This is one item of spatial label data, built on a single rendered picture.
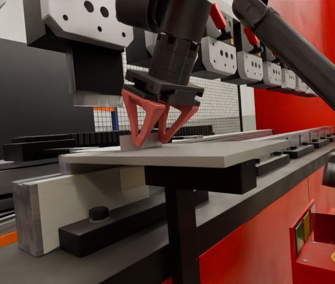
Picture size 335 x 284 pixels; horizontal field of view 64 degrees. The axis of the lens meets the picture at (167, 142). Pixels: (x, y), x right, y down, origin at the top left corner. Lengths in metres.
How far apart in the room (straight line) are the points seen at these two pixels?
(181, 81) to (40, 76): 0.70
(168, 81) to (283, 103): 2.22
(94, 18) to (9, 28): 5.49
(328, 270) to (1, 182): 0.63
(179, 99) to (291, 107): 2.20
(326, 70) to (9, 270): 0.59
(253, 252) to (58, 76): 0.81
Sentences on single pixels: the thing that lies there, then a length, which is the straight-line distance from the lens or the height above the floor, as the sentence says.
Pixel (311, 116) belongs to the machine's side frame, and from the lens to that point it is 2.48.
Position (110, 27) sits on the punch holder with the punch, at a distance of 0.47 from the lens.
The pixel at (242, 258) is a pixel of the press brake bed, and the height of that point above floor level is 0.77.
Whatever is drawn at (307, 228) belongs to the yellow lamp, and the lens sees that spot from 0.63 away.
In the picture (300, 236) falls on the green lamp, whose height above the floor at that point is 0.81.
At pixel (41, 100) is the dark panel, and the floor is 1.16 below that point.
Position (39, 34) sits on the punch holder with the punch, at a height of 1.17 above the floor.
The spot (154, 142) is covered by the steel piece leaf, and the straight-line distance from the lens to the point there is 0.42.
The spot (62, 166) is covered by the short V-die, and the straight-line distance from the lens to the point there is 0.44.
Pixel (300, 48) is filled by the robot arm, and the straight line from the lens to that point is 0.60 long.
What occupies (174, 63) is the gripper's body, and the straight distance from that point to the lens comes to 0.35.
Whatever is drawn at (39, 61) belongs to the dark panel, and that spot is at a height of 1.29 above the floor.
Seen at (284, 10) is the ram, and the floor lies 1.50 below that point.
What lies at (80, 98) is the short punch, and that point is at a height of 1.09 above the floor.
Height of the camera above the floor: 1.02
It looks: 2 degrees down
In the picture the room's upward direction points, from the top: 5 degrees counter-clockwise
